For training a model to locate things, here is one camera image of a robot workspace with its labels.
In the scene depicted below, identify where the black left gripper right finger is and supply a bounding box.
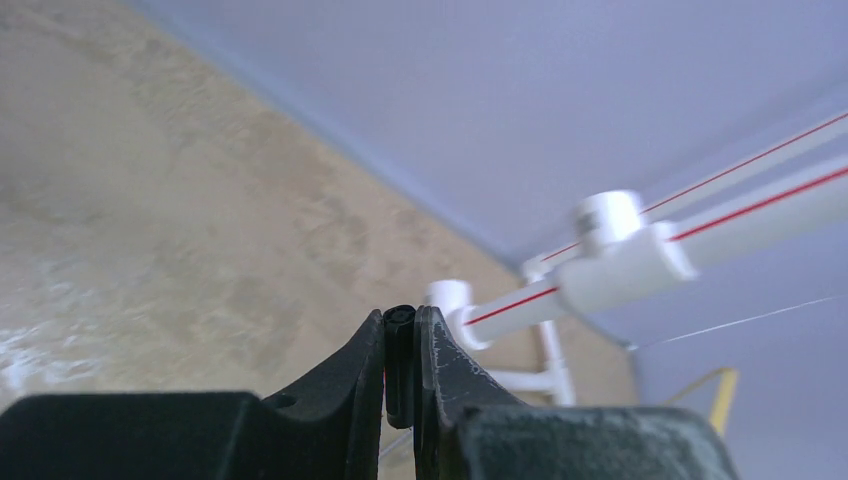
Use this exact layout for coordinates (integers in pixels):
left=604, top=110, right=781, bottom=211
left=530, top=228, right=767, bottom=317
left=413, top=306, right=738, bottom=480

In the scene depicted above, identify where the white PVC pipe frame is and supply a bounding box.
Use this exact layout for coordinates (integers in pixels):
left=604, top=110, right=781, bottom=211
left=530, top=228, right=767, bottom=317
left=425, top=114, right=847, bottom=406

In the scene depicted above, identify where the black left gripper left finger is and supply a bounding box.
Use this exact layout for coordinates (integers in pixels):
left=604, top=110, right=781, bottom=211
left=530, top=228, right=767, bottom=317
left=1, top=311, right=385, bottom=479

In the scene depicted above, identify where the yellow framed whiteboard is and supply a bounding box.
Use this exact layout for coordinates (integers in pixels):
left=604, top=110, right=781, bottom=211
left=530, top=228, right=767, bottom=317
left=662, top=367, right=740, bottom=439

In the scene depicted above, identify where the black marker cap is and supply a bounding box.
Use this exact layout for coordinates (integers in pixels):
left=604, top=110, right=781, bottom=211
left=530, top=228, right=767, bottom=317
left=383, top=305, right=416, bottom=429

